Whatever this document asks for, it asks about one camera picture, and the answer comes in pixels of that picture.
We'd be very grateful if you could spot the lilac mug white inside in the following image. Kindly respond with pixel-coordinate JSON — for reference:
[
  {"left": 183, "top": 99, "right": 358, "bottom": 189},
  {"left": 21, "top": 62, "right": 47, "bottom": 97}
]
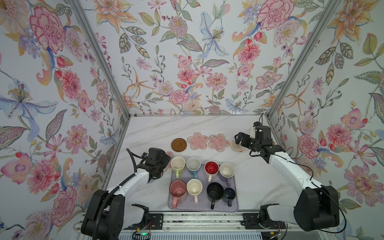
[{"left": 219, "top": 163, "right": 235, "bottom": 187}]

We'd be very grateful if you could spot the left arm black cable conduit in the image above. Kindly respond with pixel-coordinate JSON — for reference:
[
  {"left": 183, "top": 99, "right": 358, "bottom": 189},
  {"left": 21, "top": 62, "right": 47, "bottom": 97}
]
[{"left": 91, "top": 148, "right": 148, "bottom": 240}]

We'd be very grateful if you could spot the red inside white mug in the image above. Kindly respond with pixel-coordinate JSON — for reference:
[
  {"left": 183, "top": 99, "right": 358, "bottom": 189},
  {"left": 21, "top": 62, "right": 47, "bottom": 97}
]
[{"left": 204, "top": 161, "right": 220, "bottom": 183}]

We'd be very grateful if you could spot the brown wooden round coaster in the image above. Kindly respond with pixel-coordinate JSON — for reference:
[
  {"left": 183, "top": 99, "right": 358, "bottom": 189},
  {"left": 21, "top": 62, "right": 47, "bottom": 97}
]
[{"left": 171, "top": 138, "right": 187, "bottom": 153}]

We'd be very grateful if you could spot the cream mug pink handle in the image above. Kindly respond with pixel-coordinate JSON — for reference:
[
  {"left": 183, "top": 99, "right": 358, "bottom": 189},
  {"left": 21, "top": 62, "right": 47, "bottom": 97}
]
[{"left": 187, "top": 179, "right": 203, "bottom": 204}]

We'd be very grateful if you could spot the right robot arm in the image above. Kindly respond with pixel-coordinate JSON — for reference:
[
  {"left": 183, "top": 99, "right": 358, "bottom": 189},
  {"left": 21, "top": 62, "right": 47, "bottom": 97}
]
[{"left": 235, "top": 122, "right": 345, "bottom": 233}]

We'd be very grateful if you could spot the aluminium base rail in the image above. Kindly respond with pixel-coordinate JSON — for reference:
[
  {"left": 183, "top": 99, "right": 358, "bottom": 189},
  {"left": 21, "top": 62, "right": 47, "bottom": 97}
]
[{"left": 116, "top": 211, "right": 336, "bottom": 240}]

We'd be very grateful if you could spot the blue mug white inside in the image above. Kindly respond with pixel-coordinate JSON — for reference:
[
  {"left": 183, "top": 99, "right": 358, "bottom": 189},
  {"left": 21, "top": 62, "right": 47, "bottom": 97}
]
[{"left": 186, "top": 158, "right": 201, "bottom": 179}]

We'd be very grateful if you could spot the small dark blue mug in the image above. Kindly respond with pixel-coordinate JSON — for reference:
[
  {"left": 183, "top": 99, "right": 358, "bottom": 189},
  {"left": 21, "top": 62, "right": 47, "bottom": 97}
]
[{"left": 222, "top": 188, "right": 236, "bottom": 207}]

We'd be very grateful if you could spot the left corner aluminium post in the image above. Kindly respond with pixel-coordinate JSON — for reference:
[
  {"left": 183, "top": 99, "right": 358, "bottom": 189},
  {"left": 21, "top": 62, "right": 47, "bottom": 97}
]
[{"left": 69, "top": 0, "right": 131, "bottom": 120}]

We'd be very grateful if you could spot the right corner aluminium post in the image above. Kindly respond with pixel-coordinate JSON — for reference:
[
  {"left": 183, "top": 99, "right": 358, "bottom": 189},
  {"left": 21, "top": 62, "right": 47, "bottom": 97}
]
[{"left": 266, "top": 0, "right": 339, "bottom": 120}]

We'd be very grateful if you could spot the lilac drying mat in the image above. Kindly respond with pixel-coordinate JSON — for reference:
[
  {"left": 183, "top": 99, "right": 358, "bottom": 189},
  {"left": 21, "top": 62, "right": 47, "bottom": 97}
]
[{"left": 168, "top": 165, "right": 239, "bottom": 213}]

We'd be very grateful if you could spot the black mug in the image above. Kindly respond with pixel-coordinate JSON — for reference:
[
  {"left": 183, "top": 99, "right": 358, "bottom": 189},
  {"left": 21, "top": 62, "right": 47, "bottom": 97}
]
[{"left": 207, "top": 182, "right": 224, "bottom": 210}]

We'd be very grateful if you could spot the corner aluminium post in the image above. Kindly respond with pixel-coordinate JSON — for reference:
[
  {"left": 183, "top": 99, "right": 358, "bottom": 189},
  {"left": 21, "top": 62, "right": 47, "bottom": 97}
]
[
  {"left": 266, "top": 0, "right": 339, "bottom": 120},
  {"left": 69, "top": 0, "right": 131, "bottom": 120}
]

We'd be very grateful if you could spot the green mug white inside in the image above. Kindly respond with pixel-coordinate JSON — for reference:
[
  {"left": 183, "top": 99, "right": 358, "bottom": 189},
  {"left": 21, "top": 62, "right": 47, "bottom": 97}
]
[{"left": 171, "top": 157, "right": 186, "bottom": 179}]

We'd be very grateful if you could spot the pink flower coaster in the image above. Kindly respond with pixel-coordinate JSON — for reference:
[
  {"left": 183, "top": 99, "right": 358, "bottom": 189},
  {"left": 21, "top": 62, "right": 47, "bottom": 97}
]
[
  {"left": 187, "top": 132, "right": 209, "bottom": 150},
  {"left": 164, "top": 151, "right": 174, "bottom": 173},
  {"left": 208, "top": 134, "right": 230, "bottom": 152}
]

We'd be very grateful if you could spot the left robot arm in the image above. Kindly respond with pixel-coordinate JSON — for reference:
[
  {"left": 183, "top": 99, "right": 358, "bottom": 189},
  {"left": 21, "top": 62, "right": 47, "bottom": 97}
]
[{"left": 80, "top": 148, "right": 172, "bottom": 240}]

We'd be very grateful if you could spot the white embroidered round coaster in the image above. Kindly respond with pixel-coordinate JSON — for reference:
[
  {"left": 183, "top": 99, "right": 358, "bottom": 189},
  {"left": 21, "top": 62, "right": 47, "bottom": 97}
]
[{"left": 230, "top": 140, "right": 246, "bottom": 153}]

